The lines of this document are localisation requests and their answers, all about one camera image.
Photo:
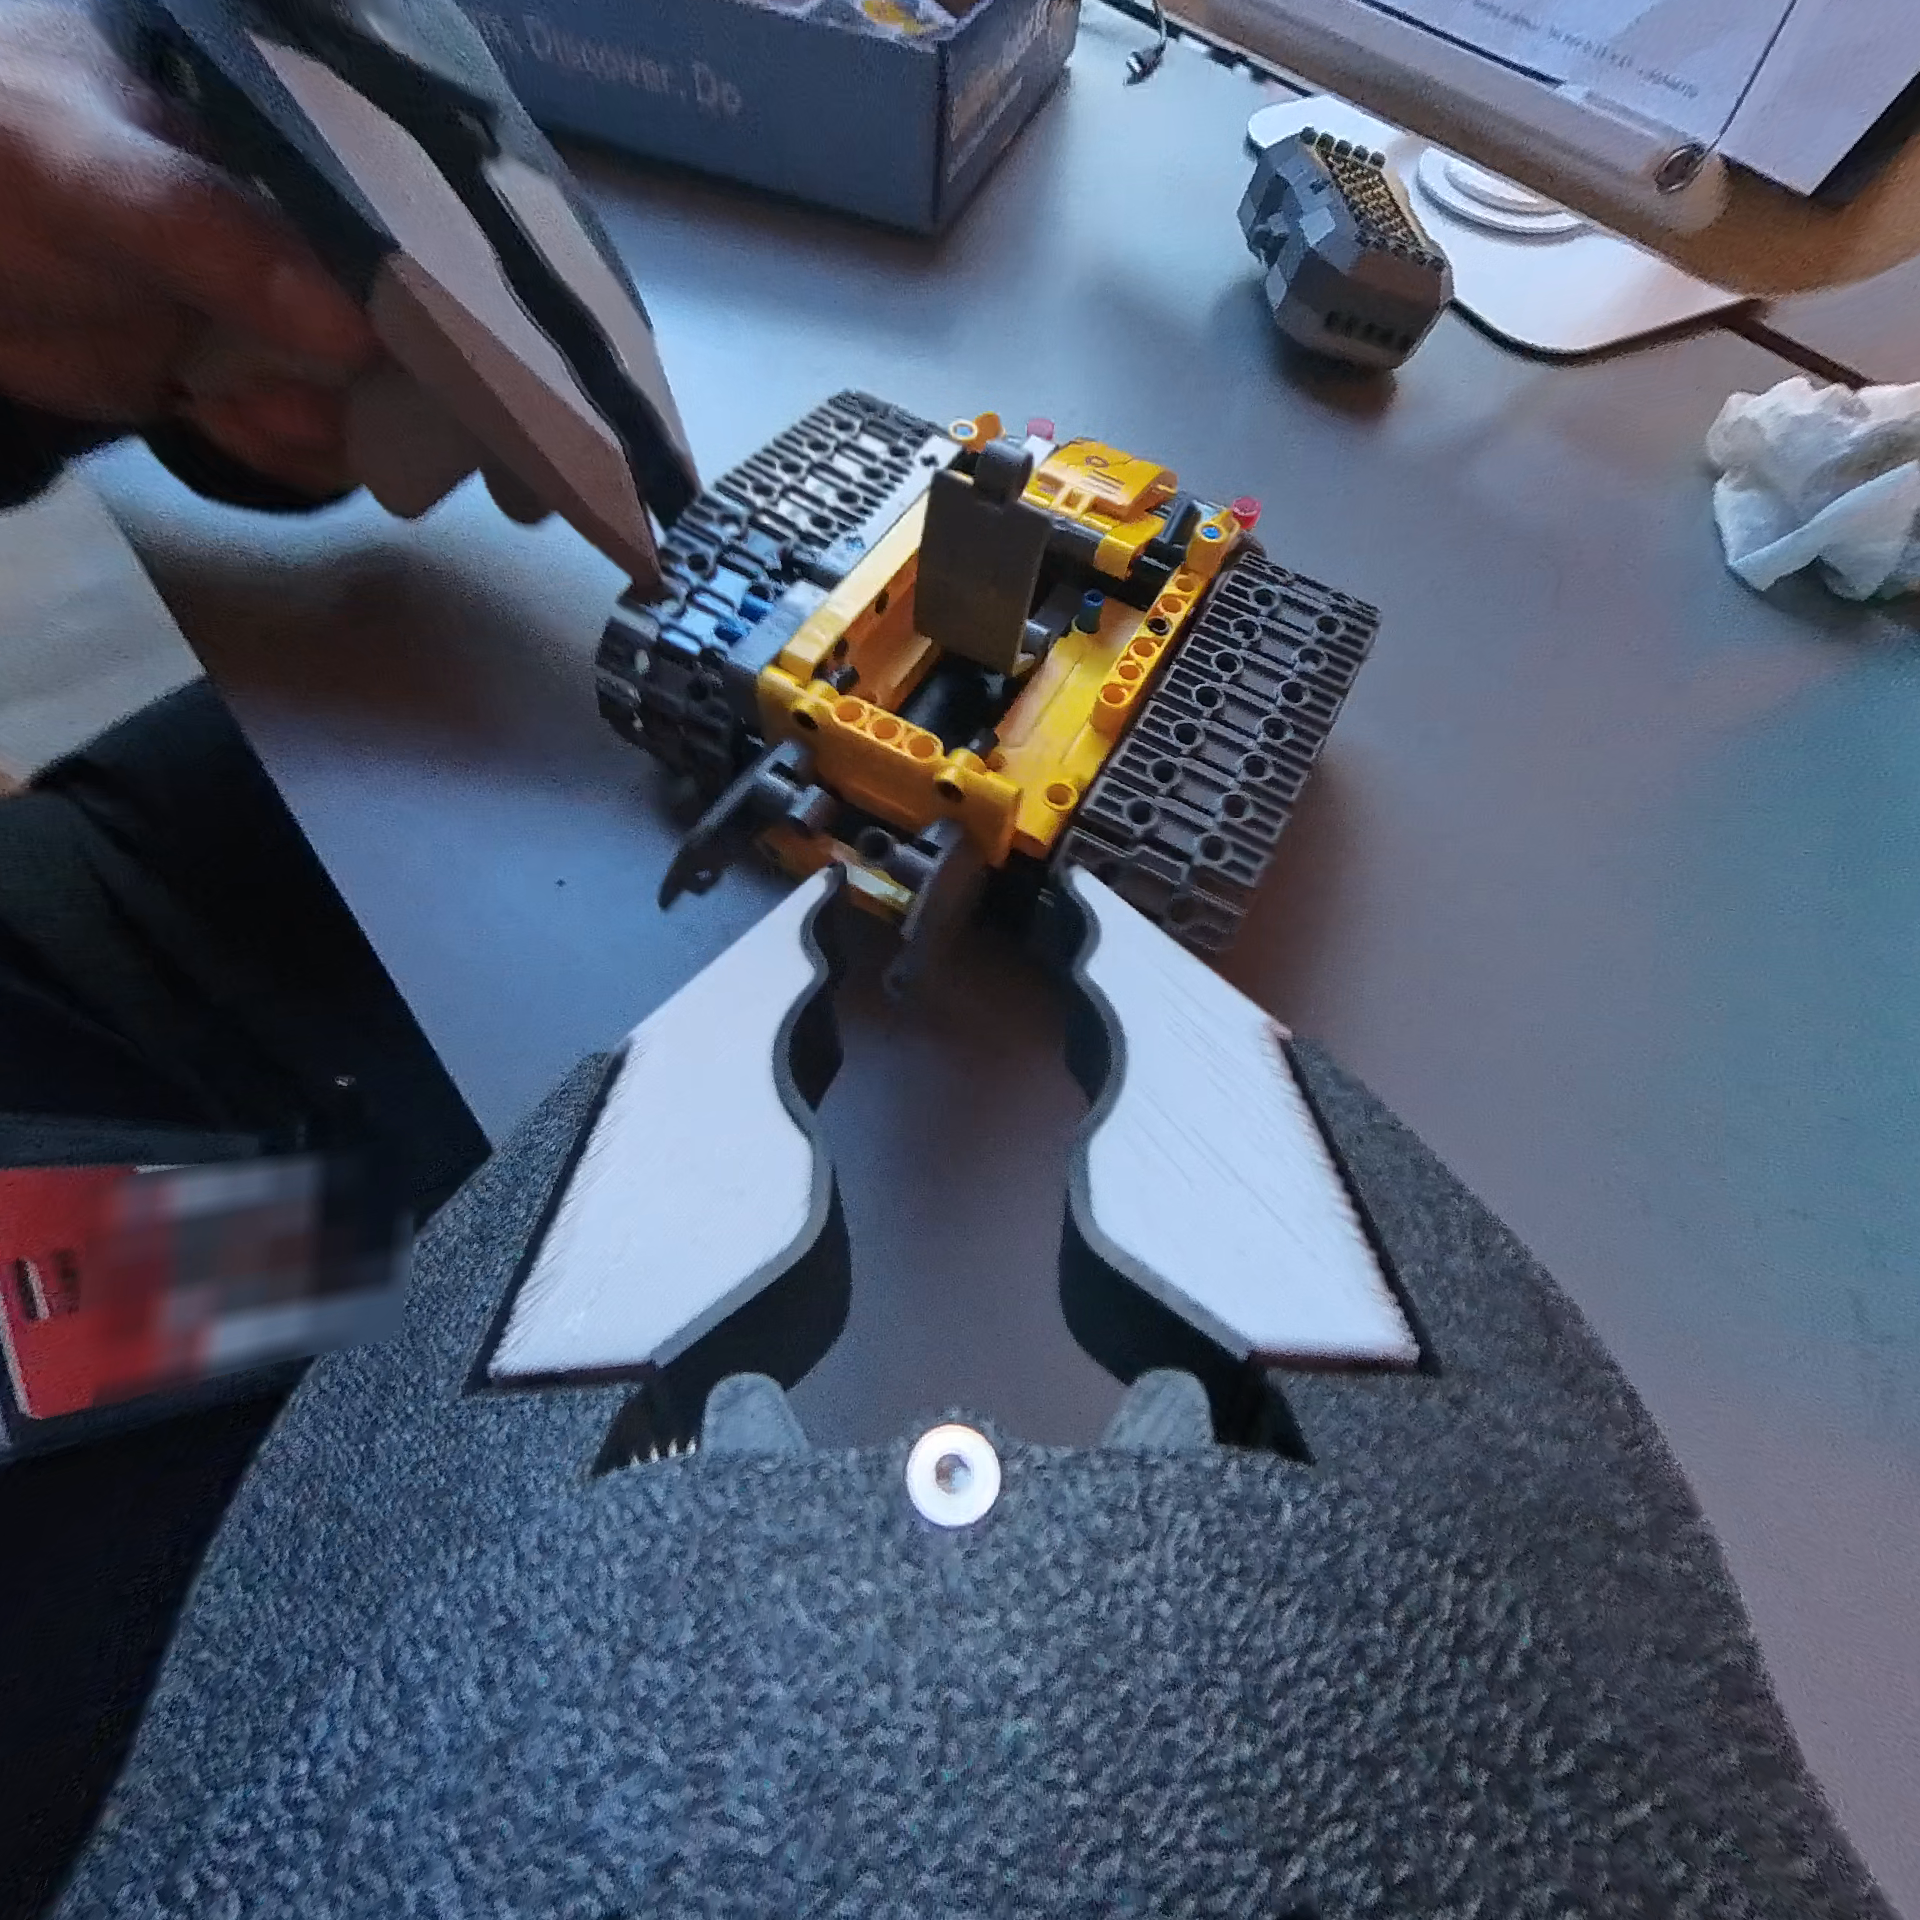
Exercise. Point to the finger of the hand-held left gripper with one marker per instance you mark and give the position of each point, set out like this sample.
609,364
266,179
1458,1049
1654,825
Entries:
451,299
583,281

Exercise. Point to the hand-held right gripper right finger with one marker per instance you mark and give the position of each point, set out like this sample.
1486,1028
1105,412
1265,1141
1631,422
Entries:
1226,1198

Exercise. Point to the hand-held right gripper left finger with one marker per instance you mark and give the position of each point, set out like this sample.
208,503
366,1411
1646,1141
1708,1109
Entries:
672,1198

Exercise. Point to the yellow brick tracked vehicle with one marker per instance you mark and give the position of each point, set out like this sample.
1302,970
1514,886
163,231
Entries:
1049,655

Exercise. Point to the grey brick block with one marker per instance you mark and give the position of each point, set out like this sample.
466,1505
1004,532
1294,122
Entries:
1347,262

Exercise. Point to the grey desk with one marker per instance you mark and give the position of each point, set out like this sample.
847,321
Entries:
1502,904

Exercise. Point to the person's left hand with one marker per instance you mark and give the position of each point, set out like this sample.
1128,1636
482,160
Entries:
133,264

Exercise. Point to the dark blue cardboard box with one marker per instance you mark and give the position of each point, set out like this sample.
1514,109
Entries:
778,122

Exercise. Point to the person's dark clothing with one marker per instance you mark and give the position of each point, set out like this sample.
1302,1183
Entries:
152,932

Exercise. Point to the crumpled white tissue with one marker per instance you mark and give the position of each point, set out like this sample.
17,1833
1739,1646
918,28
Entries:
1811,479

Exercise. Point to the white stand base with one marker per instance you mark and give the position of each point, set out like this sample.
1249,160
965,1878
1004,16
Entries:
1593,281

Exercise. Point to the metal clip bar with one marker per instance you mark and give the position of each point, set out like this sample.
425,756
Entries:
1614,130

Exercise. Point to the wooden document board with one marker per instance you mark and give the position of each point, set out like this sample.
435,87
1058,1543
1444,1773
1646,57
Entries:
1793,239

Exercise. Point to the printed instruction sheet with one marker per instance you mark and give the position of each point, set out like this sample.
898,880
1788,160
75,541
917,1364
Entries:
1731,73

